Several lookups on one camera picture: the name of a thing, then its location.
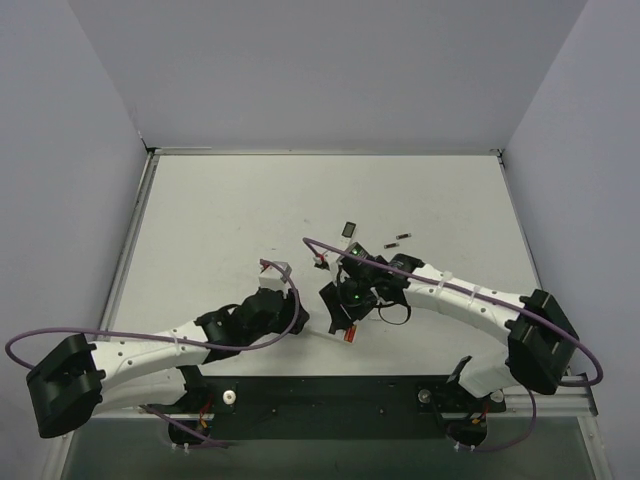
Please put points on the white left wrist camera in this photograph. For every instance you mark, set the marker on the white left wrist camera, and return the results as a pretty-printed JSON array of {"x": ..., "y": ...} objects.
[{"x": 273, "y": 275}]

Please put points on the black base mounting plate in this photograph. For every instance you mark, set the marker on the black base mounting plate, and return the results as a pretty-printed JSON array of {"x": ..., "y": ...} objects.
[{"x": 406, "y": 407}]

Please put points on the white remote with red keypad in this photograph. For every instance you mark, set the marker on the white remote with red keypad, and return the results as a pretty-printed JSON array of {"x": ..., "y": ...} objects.
[{"x": 338, "y": 339}]

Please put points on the red orange battery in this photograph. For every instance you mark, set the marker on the red orange battery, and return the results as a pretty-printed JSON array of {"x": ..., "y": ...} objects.
[{"x": 350, "y": 334}]

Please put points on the slim white remote with display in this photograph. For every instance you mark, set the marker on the slim white remote with display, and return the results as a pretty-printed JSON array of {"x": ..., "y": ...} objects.
[{"x": 347, "y": 234}]

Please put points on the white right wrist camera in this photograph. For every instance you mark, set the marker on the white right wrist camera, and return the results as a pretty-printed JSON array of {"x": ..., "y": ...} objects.
[{"x": 327, "y": 262}]

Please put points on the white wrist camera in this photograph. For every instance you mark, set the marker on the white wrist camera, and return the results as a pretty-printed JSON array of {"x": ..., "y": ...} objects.
[
  {"x": 327, "y": 262},
  {"x": 273, "y": 275}
]

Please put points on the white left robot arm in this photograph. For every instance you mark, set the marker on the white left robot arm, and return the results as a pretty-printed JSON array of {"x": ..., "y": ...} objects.
[{"x": 72, "y": 381}]

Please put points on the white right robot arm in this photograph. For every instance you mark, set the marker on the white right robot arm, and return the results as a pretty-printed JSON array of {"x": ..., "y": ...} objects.
[{"x": 537, "y": 338}]

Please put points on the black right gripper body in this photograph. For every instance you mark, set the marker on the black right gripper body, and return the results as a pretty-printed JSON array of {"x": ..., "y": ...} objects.
[{"x": 337, "y": 304}]

